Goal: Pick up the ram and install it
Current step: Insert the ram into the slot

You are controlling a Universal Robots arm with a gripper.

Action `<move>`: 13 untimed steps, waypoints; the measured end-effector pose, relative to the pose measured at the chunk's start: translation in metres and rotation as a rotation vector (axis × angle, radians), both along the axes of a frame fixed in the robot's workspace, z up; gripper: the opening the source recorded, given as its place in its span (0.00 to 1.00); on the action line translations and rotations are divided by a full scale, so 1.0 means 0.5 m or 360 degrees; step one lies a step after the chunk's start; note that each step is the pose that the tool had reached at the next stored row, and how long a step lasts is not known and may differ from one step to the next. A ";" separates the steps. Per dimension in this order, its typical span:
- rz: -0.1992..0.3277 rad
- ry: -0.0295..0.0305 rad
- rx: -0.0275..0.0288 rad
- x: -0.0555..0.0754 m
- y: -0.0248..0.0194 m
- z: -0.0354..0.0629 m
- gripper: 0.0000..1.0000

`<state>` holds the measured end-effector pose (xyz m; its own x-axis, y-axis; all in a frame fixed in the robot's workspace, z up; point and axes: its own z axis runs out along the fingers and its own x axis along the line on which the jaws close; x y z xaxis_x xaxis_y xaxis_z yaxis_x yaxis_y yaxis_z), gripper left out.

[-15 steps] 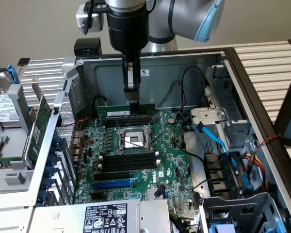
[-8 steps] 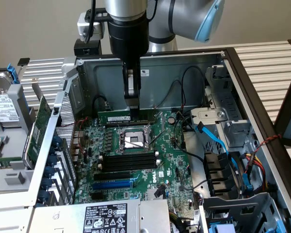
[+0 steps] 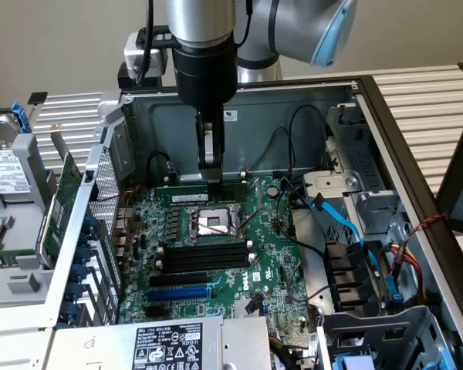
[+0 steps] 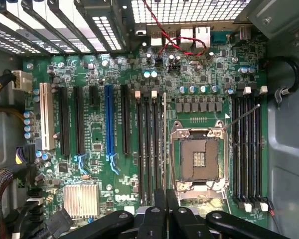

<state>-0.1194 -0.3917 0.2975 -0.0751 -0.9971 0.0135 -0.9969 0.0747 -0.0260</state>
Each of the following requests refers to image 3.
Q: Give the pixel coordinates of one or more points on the grey parts rack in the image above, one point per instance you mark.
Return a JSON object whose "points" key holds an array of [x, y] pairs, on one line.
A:
{"points": [[23, 239]]}

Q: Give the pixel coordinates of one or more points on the blue plastic block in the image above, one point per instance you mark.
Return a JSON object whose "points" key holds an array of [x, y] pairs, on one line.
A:
{"points": [[351, 364]]}

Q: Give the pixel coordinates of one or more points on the silver power supply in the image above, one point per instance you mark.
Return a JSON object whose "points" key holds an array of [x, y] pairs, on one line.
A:
{"points": [[177, 347]]}

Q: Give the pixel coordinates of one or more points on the small silver heatsink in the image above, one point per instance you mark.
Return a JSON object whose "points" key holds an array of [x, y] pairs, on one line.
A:
{"points": [[241, 308]]}

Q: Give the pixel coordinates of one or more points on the blue disk caddy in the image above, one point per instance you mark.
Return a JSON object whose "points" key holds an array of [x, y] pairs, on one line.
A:
{"points": [[20, 115]]}

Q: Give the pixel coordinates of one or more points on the silver hard disk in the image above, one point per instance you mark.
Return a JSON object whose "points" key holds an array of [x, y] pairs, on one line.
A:
{"points": [[0, 162]]}

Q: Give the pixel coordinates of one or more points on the coin battery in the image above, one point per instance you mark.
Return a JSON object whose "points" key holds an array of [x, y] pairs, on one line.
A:
{"points": [[272, 190]]}

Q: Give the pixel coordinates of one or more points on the dark framed panel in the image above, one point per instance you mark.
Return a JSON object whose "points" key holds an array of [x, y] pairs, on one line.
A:
{"points": [[453, 173]]}

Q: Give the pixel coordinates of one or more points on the CPU socket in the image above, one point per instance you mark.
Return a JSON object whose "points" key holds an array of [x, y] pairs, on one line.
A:
{"points": [[208, 223]]}

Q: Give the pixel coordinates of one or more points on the black box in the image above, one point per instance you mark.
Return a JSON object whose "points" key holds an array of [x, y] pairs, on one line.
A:
{"points": [[127, 77]]}

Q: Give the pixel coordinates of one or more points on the green RAM stick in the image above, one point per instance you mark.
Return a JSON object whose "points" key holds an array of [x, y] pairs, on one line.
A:
{"points": [[0, 254], [177, 194]]}

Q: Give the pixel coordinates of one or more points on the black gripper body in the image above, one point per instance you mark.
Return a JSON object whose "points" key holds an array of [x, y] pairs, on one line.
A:
{"points": [[204, 77]]}

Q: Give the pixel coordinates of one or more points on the metal disk bay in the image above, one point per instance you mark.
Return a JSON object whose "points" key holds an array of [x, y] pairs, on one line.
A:
{"points": [[332, 183]]}

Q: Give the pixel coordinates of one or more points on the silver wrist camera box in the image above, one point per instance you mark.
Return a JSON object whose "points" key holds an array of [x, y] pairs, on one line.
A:
{"points": [[154, 61]]}

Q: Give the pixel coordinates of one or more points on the thin metal locking lever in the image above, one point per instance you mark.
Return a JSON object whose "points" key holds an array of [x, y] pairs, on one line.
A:
{"points": [[250, 220]]}

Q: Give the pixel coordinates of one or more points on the green motherboard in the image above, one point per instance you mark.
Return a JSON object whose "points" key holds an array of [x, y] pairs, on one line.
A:
{"points": [[270, 246]]}

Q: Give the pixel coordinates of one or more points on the blue card retainer clip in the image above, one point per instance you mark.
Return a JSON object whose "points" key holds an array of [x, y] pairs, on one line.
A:
{"points": [[90, 228], [74, 293], [68, 313], [78, 274], [83, 256]]}

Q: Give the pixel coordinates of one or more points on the metal socket cover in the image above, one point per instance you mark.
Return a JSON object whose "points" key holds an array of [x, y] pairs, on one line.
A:
{"points": [[236, 216]]}

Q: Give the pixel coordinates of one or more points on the blue expansion slot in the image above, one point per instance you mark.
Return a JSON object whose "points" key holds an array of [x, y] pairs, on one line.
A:
{"points": [[177, 294]]}

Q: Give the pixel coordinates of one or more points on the long black expansion slot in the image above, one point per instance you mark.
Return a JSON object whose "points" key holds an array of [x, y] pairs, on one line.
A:
{"points": [[177, 280]]}

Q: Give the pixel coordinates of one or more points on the grey disk cage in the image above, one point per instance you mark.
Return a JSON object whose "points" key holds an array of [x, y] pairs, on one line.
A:
{"points": [[370, 331]]}

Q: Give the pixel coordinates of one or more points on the black fan shroud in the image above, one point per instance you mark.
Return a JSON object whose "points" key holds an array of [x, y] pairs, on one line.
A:
{"points": [[343, 270]]}

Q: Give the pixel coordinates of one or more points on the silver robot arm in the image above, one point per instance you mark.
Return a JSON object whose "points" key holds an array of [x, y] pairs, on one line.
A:
{"points": [[285, 31]]}

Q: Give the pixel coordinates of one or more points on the blue plastic clip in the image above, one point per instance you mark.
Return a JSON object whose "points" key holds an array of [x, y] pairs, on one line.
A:
{"points": [[394, 293]]}

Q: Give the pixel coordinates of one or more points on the green graphics card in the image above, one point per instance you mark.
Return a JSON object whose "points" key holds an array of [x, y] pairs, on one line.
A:
{"points": [[63, 200]]}

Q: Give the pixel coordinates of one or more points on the open PC case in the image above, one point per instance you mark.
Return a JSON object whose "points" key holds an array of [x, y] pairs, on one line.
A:
{"points": [[169, 131]]}

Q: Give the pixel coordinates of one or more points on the short black expansion slot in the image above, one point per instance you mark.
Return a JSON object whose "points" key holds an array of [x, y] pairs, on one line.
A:
{"points": [[154, 311]]}

